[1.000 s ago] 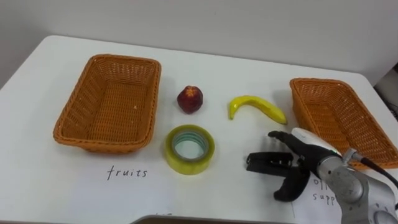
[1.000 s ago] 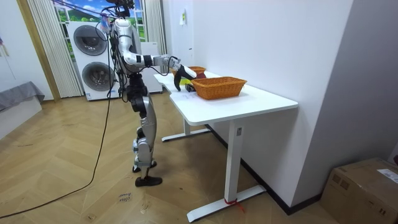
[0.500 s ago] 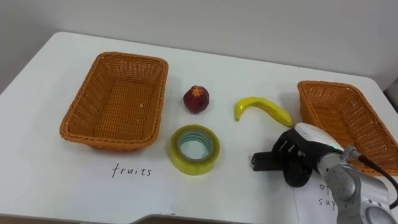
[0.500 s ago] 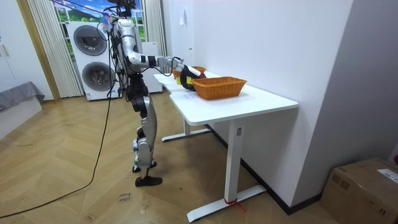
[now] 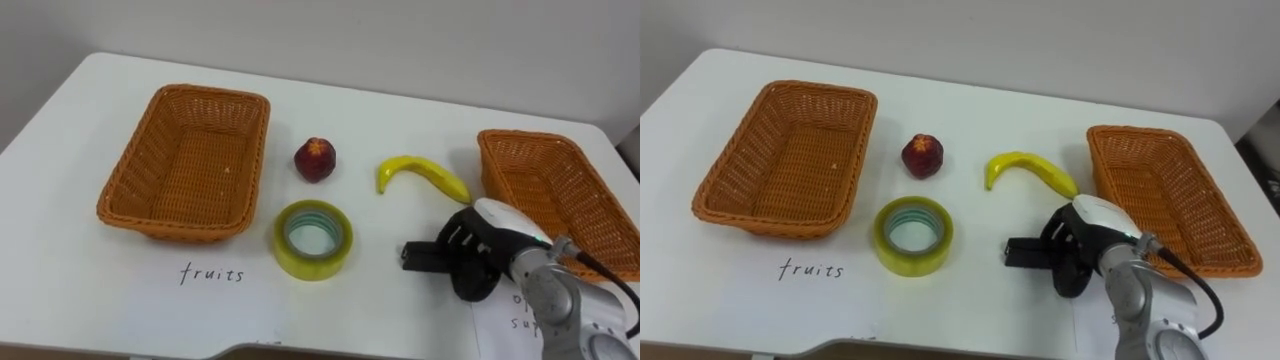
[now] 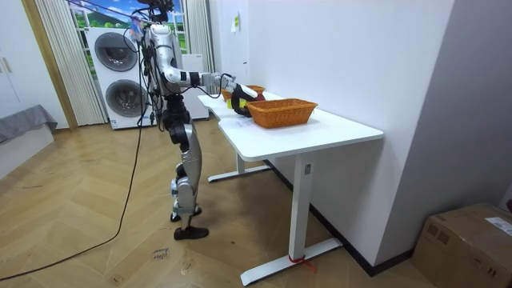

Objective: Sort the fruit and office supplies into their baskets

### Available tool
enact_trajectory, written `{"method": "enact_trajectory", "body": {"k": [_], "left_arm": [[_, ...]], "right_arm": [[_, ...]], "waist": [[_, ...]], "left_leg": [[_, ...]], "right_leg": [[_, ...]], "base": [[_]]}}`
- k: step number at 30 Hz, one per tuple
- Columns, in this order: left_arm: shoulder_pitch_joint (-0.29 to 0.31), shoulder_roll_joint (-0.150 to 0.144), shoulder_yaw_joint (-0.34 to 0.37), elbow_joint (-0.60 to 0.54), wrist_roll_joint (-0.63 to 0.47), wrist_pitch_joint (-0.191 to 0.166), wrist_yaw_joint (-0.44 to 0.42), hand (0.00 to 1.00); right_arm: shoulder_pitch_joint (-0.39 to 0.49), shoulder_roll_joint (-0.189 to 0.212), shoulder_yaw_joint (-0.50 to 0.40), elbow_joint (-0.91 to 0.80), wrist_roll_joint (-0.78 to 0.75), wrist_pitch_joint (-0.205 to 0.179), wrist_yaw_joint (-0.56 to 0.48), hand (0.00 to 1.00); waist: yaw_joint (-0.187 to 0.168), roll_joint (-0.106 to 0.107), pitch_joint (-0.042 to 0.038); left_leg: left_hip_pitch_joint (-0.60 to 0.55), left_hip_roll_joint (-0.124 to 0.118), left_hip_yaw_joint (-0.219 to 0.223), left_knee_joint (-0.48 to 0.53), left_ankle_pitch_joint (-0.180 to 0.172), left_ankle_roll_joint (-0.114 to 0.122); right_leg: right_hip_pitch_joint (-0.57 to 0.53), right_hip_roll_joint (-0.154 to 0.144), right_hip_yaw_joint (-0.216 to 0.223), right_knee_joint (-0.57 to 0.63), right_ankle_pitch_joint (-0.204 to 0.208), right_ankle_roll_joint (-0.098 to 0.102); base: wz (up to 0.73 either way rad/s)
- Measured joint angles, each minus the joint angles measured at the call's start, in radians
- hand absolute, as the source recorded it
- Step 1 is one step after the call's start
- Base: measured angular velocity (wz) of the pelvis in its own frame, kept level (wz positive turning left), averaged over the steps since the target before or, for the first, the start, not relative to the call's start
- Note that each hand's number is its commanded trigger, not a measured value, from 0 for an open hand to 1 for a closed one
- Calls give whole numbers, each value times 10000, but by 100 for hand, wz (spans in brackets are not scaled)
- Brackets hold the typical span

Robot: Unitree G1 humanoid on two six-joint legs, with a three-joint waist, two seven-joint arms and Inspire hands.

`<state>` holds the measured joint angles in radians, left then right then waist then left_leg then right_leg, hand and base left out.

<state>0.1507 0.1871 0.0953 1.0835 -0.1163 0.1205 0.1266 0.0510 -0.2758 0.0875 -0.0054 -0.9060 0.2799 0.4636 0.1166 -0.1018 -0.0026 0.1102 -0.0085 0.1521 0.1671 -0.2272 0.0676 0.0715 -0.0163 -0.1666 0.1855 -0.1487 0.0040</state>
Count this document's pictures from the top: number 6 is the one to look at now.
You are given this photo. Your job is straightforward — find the white cabinet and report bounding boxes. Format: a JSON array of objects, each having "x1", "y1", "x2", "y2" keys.
[{"x1": 181, "y1": 53, "x2": 210, "y2": 121}]

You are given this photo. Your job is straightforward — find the landscape window poster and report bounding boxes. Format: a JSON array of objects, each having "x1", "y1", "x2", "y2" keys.
[{"x1": 68, "y1": 0, "x2": 190, "y2": 78}]

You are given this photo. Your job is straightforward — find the robot body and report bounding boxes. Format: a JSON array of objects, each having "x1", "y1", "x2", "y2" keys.
[{"x1": 122, "y1": 0, "x2": 190, "y2": 101}]

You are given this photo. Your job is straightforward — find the small orange wicker basket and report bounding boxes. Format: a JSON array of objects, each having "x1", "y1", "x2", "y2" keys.
[{"x1": 221, "y1": 84, "x2": 266, "y2": 102}]

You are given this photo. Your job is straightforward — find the red tie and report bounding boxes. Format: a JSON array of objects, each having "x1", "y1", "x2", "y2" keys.
[{"x1": 288, "y1": 255, "x2": 318, "y2": 274}]

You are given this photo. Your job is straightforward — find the wooden door frame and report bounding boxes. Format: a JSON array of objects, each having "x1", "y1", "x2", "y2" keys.
[{"x1": 21, "y1": 0, "x2": 79, "y2": 132}]

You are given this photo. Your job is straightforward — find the white wardrobe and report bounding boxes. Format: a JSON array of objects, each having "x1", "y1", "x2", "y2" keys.
[{"x1": 0, "y1": 0, "x2": 70, "y2": 130}]

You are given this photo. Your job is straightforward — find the beige striped curtain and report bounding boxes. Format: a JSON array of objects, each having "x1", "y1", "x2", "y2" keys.
[
  {"x1": 34, "y1": 0, "x2": 110, "y2": 127},
  {"x1": 184, "y1": 0, "x2": 218, "y2": 76}
]

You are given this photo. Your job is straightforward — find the grey bed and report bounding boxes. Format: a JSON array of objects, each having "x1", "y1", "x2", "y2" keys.
[{"x1": 0, "y1": 104, "x2": 59, "y2": 179}]

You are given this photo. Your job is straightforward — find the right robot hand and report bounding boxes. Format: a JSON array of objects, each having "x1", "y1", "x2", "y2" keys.
[{"x1": 230, "y1": 82, "x2": 259, "y2": 118}]

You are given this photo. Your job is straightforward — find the black floor cable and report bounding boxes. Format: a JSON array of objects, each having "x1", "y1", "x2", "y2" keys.
[{"x1": 0, "y1": 42, "x2": 146, "y2": 282}]

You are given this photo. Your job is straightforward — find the large orange wicker basket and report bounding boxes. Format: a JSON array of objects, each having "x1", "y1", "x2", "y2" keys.
[{"x1": 246, "y1": 98, "x2": 319, "y2": 130}]

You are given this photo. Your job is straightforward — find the robot legs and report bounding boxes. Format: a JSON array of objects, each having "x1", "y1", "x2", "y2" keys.
[{"x1": 161, "y1": 94, "x2": 210, "y2": 242}]

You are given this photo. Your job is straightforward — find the brown cardboard box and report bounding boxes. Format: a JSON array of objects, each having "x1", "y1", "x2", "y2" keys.
[{"x1": 411, "y1": 202, "x2": 512, "y2": 288}]

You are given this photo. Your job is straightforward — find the white washing machine tower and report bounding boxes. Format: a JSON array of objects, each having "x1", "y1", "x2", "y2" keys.
[{"x1": 84, "y1": 26, "x2": 158, "y2": 130}]

